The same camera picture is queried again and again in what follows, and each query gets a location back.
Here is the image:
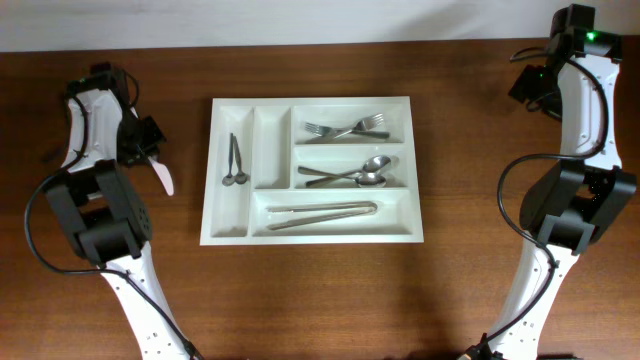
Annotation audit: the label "metal spoon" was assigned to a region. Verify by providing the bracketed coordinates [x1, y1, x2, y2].
[298, 166, 387, 188]
[297, 155, 392, 188]

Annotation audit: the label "white cutlery tray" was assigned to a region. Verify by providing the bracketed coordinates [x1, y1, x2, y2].
[200, 96, 423, 246]

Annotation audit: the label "metal tongs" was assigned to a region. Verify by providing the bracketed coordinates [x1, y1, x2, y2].
[267, 201, 378, 231]

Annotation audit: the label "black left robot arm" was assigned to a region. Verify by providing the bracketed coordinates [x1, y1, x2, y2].
[37, 63, 201, 359]

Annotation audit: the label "small metal teaspoon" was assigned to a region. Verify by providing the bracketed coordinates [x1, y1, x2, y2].
[221, 133, 235, 187]
[232, 135, 249, 185]

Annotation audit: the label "pink plastic knife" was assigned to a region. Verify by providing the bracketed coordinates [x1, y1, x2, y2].
[148, 156, 175, 196]

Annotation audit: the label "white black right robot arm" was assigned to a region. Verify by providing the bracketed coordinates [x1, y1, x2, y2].
[462, 4, 637, 359]

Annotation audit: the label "metal fork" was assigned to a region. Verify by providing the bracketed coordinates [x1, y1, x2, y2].
[304, 123, 390, 139]
[330, 113, 384, 139]

